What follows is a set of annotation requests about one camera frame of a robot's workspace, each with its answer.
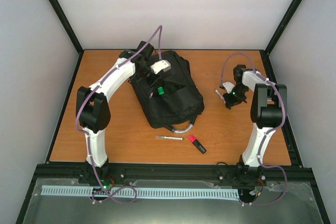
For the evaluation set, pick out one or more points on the silver pen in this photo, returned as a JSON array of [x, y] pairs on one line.
[[170, 138]]

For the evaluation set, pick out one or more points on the black corner post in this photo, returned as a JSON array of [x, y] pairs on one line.
[[291, 10], [66, 25]]

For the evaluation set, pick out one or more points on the pink black highlighter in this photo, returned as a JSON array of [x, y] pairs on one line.
[[197, 144]]

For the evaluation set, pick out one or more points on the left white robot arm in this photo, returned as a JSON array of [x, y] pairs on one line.
[[92, 103]]

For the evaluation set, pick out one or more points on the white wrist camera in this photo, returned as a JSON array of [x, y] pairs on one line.
[[162, 65], [227, 86]]

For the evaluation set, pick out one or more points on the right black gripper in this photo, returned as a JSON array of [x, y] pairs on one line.
[[231, 102]]

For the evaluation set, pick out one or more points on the black aluminium frame rail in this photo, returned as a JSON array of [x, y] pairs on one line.
[[121, 173]]

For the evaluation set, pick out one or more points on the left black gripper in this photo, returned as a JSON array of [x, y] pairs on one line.
[[155, 82]]

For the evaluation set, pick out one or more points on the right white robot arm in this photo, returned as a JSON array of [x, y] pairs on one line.
[[267, 113]]

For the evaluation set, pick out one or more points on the left black corner post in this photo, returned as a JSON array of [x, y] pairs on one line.
[[66, 25]]

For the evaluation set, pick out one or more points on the right black corner post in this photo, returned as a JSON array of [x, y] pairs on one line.
[[291, 10]]

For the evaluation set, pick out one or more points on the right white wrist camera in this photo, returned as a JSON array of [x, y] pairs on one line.
[[227, 86]]

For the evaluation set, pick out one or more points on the light blue cable duct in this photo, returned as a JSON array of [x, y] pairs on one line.
[[141, 193]]

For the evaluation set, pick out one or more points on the black student bag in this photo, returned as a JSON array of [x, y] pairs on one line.
[[181, 103]]

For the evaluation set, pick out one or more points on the green black marker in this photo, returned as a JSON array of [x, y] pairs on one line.
[[160, 90]]

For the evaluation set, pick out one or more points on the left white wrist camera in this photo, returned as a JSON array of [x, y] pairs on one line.
[[162, 65]]

